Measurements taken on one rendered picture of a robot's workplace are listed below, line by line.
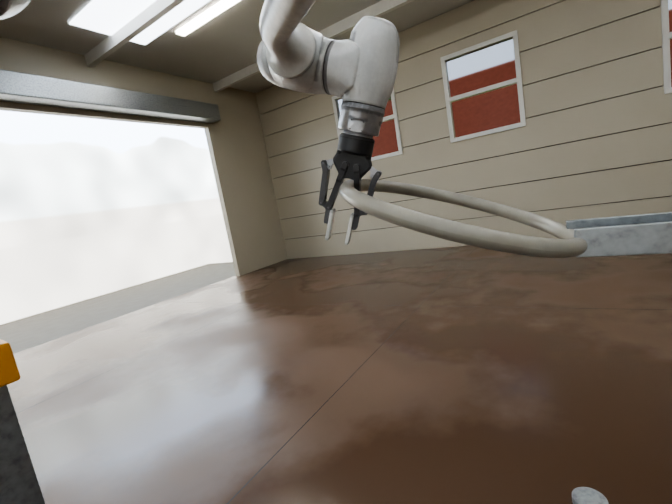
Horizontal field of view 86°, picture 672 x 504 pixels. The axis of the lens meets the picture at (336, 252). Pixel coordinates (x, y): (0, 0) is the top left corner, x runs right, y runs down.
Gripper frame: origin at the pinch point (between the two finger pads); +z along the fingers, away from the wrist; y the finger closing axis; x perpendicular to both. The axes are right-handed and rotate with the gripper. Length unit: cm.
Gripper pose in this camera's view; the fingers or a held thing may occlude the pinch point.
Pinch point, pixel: (339, 227)
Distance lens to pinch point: 81.8
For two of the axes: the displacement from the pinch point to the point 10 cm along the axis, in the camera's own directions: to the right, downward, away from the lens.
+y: 9.6, 2.3, -1.3
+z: -1.8, 9.3, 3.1
